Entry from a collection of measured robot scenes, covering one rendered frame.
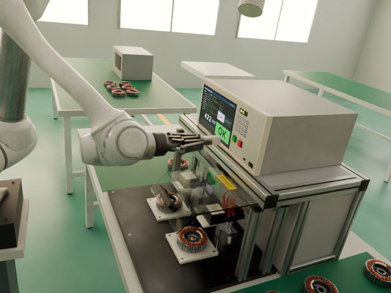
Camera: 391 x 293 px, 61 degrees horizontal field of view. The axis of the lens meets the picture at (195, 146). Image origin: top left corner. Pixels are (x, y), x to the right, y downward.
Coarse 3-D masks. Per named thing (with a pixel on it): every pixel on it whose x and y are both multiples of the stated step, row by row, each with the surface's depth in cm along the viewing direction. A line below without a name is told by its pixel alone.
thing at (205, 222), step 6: (222, 210) 120; (228, 210) 124; (198, 216) 121; (204, 216) 121; (210, 216) 117; (216, 216) 117; (222, 216) 118; (234, 216) 121; (240, 216) 122; (204, 222) 119; (210, 222) 117; (216, 222) 118; (222, 222) 119; (228, 222) 125
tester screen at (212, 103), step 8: (208, 96) 129; (216, 96) 123; (208, 104) 130; (216, 104) 124; (224, 104) 119; (232, 104) 114; (208, 112) 130; (216, 112) 124; (224, 112) 119; (232, 112) 114; (200, 120) 137; (216, 120) 125; (232, 120) 115; (208, 128) 131
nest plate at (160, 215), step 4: (148, 200) 144; (152, 200) 144; (152, 204) 141; (152, 208) 139; (156, 208) 139; (156, 212) 137; (160, 212) 137; (156, 216) 134; (160, 216) 134; (164, 216) 135; (160, 220) 134
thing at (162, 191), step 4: (160, 184) 104; (160, 188) 102; (164, 188) 104; (160, 192) 101; (164, 192) 100; (164, 196) 99; (168, 196) 98; (164, 200) 98; (168, 200) 97; (168, 204) 96; (172, 204) 95; (172, 208) 96; (176, 208) 97
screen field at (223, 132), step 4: (216, 124) 125; (220, 124) 123; (216, 128) 125; (220, 128) 123; (224, 128) 120; (216, 132) 125; (220, 132) 123; (224, 132) 120; (228, 132) 118; (224, 136) 120; (228, 136) 118; (224, 140) 121; (228, 140) 118
